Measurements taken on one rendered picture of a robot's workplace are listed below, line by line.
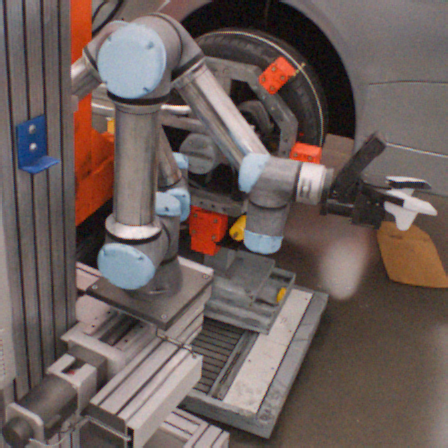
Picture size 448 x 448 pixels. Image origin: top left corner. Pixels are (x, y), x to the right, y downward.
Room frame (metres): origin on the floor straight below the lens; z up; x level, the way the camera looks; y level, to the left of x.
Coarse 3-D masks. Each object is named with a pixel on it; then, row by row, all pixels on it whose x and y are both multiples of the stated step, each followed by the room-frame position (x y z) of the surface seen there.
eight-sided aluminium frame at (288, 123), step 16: (208, 64) 2.14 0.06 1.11; (224, 64) 2.13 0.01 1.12; (240, 64) 2.16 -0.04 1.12; (256, 80) 2.09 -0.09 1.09; (272, 96) 2.08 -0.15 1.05; (272, 112) 2.07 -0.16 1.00; (288, 112) 2.09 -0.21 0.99; (288, 128) 2.05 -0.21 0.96; (288, 144) 2.05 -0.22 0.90; (192, 192) 2.19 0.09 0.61; (208, 192) 2.19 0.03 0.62; (208, 208) 2.13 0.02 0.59; (224, 208) 2.12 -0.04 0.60; (240, 208) 2.09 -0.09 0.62
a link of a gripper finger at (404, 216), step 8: (392, 192) 1.05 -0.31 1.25; (400, 192) 1.05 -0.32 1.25; (408, 200) 1.02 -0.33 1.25; (416, 200) 1.02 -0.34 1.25; (392, 208) 1.04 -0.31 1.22; (400, 208) 1.03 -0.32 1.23; (408, 208) 1.01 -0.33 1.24; (416, 208) 1.01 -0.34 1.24; (424, 208) 1.01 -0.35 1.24; (432, 208) 1.01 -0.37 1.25; (400, 216) 1.03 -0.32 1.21; (408, 216) 1.02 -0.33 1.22; (400, 224) 1.02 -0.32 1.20; (408, 224) 1.01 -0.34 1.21
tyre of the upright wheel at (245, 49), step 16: (240, 32) 2.34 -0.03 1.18; (256, 32) 2.36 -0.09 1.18; (208, 48) 2.24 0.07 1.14; (224, 48) 2.22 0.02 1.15; (240, 48) 2.20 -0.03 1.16; (256, 48) 2.19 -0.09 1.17; (272, 48) 2.25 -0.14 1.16; (288, 48) 2.33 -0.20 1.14; (256, 64) 2.18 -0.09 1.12; (304, 64) 2.30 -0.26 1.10; (288, 80) 2.14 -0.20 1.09; (304, 80) 2.21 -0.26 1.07; (288, 96) 2.14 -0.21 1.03; (304, 96) 2.13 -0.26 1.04; (320, 96) 2.27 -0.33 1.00; (304, 112) 2.12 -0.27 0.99; (304, 128) 2.12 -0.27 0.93; (320, 128) 2.20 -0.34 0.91; (320, 144) 2.21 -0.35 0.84
